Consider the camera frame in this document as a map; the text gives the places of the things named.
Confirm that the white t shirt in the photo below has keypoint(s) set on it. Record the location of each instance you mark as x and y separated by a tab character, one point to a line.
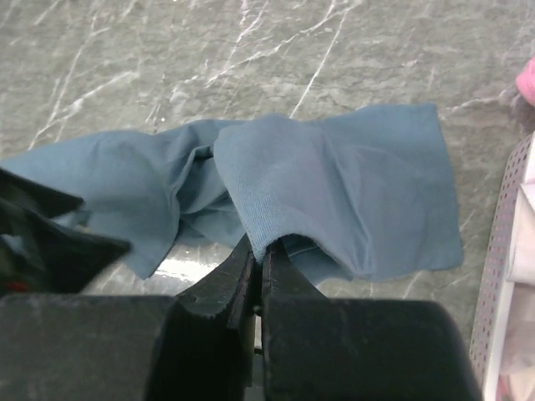
517	368

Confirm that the pink t shirt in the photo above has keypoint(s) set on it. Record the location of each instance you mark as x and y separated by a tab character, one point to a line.
525	82

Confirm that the white laundry basket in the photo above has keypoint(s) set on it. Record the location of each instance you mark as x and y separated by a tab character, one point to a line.
495	293

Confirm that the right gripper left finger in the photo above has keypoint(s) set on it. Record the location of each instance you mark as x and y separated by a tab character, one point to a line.
196	345

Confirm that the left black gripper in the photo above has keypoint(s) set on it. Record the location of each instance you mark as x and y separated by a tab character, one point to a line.
45	246

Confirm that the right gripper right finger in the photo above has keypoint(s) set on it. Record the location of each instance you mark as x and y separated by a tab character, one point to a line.
321	348

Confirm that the blue t shirt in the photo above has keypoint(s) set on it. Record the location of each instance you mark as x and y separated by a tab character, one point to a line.
368	194

